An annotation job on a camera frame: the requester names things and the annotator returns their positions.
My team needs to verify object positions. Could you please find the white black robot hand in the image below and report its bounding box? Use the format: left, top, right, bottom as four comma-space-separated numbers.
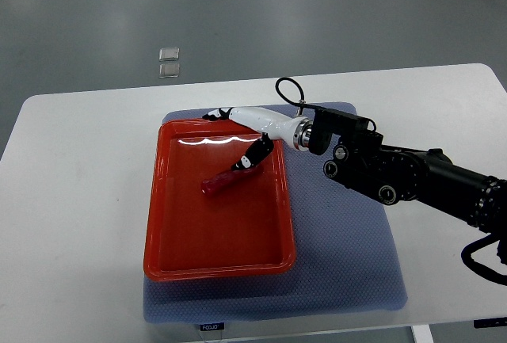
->
202, 107, 309, 170

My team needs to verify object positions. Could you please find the red pepper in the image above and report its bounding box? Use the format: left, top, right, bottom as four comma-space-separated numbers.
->
200, 166, 264, 196

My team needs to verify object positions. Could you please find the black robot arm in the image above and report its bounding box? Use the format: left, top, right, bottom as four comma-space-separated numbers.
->
203, 97, 506, 285

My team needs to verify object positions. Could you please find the red plastic tray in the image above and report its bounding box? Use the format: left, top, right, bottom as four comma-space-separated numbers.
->
143, 119, 295, 282

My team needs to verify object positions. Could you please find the upper metal floor plate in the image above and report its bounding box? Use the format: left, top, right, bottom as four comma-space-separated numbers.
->
158, 47, 180, 62

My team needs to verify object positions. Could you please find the blue-grey mesh mat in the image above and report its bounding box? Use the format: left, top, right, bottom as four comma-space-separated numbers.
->
143, 109, 407, 324

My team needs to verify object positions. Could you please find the white table leg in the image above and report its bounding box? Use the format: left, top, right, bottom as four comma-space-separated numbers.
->
411, 324, 434, 343

